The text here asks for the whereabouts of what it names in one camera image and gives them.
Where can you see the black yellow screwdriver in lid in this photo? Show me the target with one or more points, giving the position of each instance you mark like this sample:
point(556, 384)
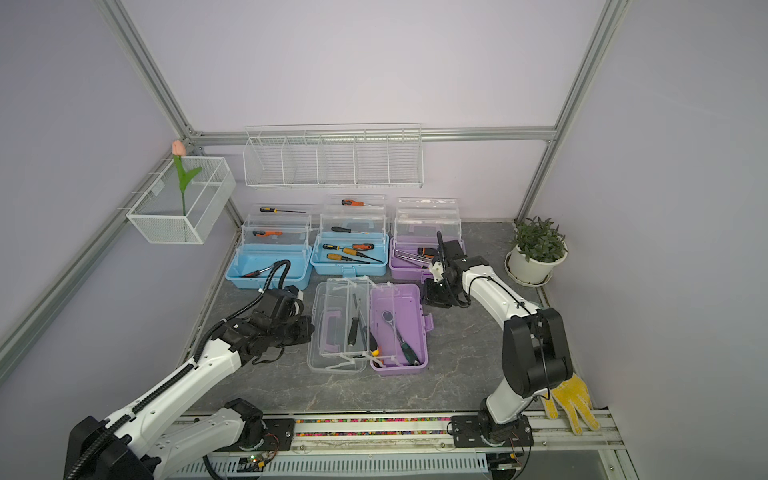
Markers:
point(280, 210)

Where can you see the white wire wall shelf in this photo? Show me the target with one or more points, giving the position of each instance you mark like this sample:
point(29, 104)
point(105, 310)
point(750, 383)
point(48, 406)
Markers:
point(353, 155)

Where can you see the left blue toolbox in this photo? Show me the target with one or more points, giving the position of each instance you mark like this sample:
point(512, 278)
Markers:
point(254, 253)

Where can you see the black screwdriver in front tray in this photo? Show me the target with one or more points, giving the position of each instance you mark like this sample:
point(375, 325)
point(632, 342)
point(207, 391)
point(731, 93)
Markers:
point(354, 325)

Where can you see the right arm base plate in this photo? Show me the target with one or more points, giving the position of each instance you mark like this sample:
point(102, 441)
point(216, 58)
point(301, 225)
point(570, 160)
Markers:
point(479, 430)

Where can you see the yellow handled screwdriver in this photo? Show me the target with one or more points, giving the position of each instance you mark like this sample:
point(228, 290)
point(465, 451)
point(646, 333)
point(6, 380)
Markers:
point(341, 258)
point(360, 254)

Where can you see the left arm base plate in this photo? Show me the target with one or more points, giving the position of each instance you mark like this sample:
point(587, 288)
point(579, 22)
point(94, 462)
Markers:
point(272, 434)

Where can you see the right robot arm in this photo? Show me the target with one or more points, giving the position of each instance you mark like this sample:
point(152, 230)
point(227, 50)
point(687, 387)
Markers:
point(535, 357)

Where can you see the middle blue toolbox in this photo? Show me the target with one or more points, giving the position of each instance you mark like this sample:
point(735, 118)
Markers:
point(369, 224)

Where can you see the black yellow screwdriver front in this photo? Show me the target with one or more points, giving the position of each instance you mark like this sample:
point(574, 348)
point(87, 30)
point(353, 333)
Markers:
point(374, 349)

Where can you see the green handled ratchet wrench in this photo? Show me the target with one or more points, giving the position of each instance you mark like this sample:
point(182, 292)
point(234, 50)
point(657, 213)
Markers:
point(408, 352)

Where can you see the potted green plant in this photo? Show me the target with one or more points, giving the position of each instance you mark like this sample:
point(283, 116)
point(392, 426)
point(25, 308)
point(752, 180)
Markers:
point(537, 248)

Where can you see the pink artificial tulip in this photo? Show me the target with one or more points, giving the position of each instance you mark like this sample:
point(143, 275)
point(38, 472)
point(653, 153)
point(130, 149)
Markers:
point(185, 177)

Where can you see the orange screwdriver in left tray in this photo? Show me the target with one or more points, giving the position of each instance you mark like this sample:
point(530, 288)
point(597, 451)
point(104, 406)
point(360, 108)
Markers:
point(259, 233)

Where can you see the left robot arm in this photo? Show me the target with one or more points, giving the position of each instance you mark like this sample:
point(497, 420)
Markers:
point(134, 442)

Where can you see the purple toolbox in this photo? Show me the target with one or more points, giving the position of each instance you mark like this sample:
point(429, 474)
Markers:
point(329, 353)
point(416, 223)

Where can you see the red handled ratchet wrench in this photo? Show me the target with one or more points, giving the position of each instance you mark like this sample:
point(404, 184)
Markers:
point(257, 273)

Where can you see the white mesh wall basket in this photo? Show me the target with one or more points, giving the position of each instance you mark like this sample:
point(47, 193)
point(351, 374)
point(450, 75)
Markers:
point(157, 213)

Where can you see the blue toolbox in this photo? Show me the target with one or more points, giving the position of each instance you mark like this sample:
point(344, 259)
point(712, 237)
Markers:
point(369, 224)
point(254, 253)

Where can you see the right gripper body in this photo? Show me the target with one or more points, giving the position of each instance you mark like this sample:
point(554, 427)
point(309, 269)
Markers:
point(437, 293)

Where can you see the black orange screwdriver purple box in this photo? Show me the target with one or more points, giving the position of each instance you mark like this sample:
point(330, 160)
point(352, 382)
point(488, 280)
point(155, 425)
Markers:
point(429, 253)

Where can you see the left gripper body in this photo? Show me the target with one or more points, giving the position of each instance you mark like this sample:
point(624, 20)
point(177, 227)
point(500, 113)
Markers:
point(291, 331)

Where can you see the yellow work glove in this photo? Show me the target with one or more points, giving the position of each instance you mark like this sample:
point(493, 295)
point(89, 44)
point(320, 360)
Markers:
point(572, 397)

